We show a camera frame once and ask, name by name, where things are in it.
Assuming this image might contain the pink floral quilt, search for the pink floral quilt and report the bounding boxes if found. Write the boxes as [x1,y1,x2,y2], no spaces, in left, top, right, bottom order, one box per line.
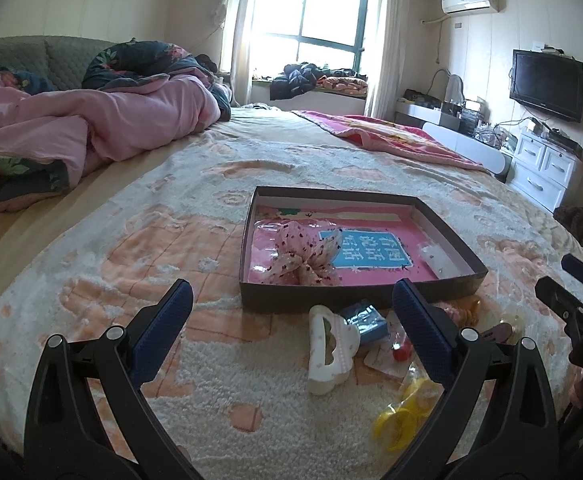
[0,40,232,213]

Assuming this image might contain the white air conditioner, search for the white air conditioner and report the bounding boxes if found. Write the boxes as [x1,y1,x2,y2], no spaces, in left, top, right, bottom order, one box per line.
[440,0,499,16]

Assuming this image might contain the white hair claw clip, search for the white hair claw clip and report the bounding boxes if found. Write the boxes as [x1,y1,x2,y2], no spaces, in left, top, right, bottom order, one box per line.
[306,304,361,396]

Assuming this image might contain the shallow brown cardboard box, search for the shallow brown cardboard box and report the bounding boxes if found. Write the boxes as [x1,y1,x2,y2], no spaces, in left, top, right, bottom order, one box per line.
[239,186,489,315]

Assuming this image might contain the brown hair clip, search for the brown hair clip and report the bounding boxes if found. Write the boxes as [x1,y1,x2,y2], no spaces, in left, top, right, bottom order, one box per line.
[481,322,515,346]

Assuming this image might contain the white desk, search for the white desk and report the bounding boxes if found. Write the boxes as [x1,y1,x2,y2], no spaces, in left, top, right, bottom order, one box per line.
[395,97,512,176]

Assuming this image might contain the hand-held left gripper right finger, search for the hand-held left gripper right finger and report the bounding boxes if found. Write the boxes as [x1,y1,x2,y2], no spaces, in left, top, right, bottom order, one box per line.
[381,278,559,480]

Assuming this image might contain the red pink blanket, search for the red pink blanket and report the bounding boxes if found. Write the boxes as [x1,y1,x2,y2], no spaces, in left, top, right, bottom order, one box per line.
[291,109,485,171]

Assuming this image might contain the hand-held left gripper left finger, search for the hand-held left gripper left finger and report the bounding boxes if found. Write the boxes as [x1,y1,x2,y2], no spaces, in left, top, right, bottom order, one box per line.
[24,278,207,480]

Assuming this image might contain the yellow hair ties packet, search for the yellow hair ties packet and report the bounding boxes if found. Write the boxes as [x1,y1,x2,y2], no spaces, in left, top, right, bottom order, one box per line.
[374,375,445,453]

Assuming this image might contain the brown bag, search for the brown bag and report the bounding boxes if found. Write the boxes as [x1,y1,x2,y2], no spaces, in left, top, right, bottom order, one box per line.
[554,205,583,256]

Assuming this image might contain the dark clothes pile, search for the dark clothes pile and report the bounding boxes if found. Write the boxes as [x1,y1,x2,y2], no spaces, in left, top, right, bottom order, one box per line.
[270,62,322,101]

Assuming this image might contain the red bead hair tie packet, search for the red bead hair tie packet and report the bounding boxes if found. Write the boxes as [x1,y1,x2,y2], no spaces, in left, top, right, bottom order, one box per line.
[364,320,417,378]

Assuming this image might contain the black set-top box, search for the black set-top box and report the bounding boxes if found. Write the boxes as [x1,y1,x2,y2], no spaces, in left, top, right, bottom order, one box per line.
[546,130,583,153]

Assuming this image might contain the colourful folded bedding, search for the colourful folded bedding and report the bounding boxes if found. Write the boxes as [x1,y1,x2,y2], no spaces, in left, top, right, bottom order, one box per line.
[316,72,369,93]

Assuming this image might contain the cream curtain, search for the cream curtain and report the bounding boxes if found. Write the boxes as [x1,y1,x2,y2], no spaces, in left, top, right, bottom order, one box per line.
[364,0,412,121]
[219,0,265,106]

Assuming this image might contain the polka dot hair bow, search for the polka dot hair bow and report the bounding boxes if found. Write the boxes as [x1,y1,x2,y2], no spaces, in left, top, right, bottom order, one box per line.
[262,220,345,286]

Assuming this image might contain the window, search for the window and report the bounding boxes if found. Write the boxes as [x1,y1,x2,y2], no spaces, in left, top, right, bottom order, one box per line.
[249,0,375,81]

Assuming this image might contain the clear yellowish packet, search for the clear yellowish packet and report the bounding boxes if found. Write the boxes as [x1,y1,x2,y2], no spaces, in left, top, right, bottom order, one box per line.
[500,311,528,337]

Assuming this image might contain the grey quilted headboard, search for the grey quilted headboard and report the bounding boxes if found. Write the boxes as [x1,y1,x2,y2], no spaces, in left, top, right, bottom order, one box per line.
[0,35,117,93]

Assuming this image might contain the white drawer cabinet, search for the white drawer cabinet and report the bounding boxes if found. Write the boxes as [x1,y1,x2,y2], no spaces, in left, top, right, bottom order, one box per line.
[506,127,583,213]

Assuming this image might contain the clear packet with white card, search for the clear packet with white card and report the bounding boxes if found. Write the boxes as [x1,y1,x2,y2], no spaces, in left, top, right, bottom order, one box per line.
[418,242,459,278]

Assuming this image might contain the blue packet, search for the blue packet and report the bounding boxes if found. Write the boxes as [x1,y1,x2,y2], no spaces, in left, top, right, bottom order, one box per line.
[339,299,389,346]

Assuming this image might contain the black wall television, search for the black wall television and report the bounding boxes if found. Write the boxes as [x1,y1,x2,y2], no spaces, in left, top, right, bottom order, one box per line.
[510,49,583,123]

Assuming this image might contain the cream peach patterned blanket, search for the cream peach patterned blanket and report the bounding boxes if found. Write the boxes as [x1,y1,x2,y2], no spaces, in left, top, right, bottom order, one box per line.
[0,105,583,480]

